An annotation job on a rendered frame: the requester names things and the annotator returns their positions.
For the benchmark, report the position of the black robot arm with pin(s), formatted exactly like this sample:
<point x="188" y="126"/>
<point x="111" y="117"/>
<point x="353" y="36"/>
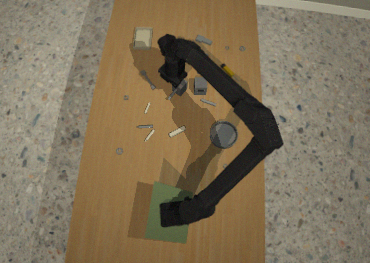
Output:
<point x="267" y="137"/>

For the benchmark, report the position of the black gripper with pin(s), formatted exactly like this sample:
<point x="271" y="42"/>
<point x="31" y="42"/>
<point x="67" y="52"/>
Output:
<point x="171" y="76"/>

